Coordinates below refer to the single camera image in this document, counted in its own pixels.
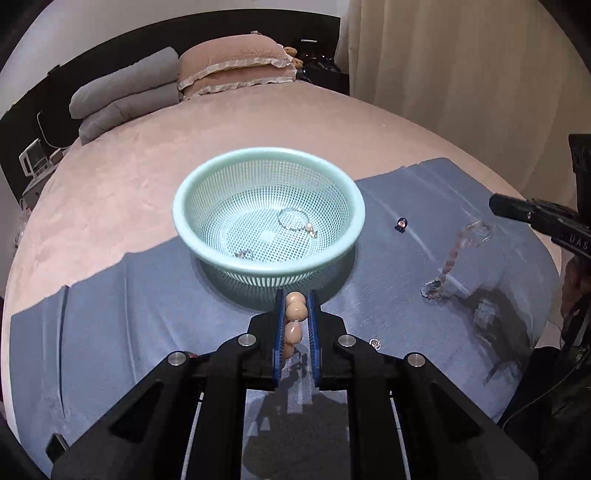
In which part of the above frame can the person's black clothing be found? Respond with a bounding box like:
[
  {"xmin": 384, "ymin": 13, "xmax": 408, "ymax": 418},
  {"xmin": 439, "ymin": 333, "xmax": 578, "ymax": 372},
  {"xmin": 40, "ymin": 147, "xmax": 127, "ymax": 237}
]
[{"xmin": 498, "ymin": 332, "xmax": 591, "ymax": 480}]

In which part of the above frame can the white bedside device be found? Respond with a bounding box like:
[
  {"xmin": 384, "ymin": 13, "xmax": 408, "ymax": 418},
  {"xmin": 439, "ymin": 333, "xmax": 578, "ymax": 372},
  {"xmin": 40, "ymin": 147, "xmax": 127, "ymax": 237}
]
[{"xmin": 19, "ymin": 140, "xmax": 52, "ymax": 177}]

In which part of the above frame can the pink ruffled pillow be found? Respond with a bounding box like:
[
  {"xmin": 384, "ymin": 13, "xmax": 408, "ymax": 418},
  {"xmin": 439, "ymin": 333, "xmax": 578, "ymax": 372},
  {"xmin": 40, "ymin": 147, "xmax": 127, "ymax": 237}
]
[
  {"xmin": 178, "ymin": 33, "xmax": 297, "ymax": 85},
  {"xmin": 179, "ymin": 65, "xmax": 298, "ymax": 100}
]

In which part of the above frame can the long bead necklace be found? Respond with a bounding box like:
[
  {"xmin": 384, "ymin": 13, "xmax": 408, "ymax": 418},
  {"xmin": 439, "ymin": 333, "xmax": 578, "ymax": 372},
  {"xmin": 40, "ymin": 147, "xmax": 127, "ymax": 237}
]
[{"xmin": 419, "ymin": 220, "xmax": 494, "ymax": 301}]

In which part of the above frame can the bed with pink bedspread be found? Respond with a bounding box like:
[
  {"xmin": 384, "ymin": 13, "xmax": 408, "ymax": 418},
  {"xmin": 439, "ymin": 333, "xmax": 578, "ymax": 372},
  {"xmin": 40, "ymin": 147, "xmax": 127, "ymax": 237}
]
[{"xmin": 4, "ymin": 78, "xmax": 570, "ymax": 333}]

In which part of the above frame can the mint green plastic basket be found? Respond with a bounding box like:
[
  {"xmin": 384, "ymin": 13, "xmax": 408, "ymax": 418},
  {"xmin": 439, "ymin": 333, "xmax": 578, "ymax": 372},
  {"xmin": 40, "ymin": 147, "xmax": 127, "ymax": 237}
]
[{"xmin": 173, "ymin": 147, "xmax": 366, "ymax": 278}]

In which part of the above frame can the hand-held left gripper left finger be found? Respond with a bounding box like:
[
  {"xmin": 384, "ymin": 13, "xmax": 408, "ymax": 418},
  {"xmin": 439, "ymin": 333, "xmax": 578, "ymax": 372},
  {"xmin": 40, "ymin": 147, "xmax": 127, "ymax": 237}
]
[{"xmin": 45, "ymin": 289, "xmax": 284, "ymax": 480}]

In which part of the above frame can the white cable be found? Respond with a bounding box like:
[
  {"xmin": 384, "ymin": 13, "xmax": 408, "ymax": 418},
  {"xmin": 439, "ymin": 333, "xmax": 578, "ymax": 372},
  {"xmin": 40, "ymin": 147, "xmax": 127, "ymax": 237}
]
[{"xmin": 36, "ymin": 111, "xmax": 63, "ymax": 151}]

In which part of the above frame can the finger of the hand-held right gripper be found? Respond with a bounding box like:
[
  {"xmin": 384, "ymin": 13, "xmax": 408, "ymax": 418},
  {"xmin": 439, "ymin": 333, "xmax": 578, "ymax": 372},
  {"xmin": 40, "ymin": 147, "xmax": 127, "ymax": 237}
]
[{"xmin": 489, "ymin": 193, "xmax": 561, "ymax": 237}]

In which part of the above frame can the cream curtain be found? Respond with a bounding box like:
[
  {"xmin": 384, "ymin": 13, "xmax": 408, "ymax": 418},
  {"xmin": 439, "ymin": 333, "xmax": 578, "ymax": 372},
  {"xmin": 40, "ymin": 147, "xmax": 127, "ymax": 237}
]
[{"xmin": 335, "ymin": 0, "xmax": 591, "ymax": 199}]

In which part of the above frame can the dark bedside clutter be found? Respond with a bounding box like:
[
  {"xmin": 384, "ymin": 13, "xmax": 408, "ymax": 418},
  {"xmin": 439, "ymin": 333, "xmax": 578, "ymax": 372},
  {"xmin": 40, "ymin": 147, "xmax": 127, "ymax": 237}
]
[{"xmin": 295, "ymin": 38, "xmax": 351, "ymax": 97}]

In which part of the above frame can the beige beaded bracelet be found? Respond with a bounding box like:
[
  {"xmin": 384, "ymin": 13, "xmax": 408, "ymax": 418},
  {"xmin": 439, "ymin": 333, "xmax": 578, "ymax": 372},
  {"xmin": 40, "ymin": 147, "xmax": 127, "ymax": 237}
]
[{"xmin": 282, "ymin": 292, "xmax": 308, "ymax": 361}]

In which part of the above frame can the black headboard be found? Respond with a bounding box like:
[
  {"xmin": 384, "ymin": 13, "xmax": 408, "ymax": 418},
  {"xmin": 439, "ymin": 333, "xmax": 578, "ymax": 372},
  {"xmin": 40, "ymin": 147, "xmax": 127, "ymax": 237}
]
[{"xmin": 0, "ymin": 13, "xmax": 342, "ymax": 197}]

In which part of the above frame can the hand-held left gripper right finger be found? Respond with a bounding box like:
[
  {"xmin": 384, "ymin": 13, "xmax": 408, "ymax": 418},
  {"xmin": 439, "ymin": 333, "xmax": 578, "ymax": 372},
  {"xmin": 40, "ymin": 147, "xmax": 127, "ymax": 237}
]
[{"xmin": 307, "ymin": 291, "xmax": 539, "ymax": 480}]

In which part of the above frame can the blue-grey cloth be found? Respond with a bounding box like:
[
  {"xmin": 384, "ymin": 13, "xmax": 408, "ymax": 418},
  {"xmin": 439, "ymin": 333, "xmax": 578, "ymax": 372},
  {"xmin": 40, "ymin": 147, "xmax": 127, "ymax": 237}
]
[{"xmin": 9, "ymin": 157, "xmax": 562, "ymax": 480}]

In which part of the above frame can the person's right hand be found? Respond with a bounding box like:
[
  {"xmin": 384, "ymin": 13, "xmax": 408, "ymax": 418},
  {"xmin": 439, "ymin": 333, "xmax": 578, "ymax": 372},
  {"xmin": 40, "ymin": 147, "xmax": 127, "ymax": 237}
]
[{"xmin": 560, "ymin": 255, "xmax": 591, "ymax": 334}]

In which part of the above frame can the grey pillow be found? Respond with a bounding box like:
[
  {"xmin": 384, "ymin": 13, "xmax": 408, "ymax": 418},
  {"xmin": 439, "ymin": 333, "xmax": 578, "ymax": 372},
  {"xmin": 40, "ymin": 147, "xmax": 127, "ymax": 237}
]
[
  {"xmin": 69, "ymin": 47, "xmax": 180, "ymax": 120},
  {"xmin": 78, "ymin": 84, "xmax": 182, "ymax": 145}
]

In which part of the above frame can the silver chain bracelet with pearl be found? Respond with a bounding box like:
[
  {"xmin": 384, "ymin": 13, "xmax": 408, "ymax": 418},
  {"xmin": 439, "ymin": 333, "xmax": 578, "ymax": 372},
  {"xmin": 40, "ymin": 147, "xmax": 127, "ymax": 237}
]
[{"xmin": 277, "ymin": 208, "xmax": 319, "ymax": 238}]

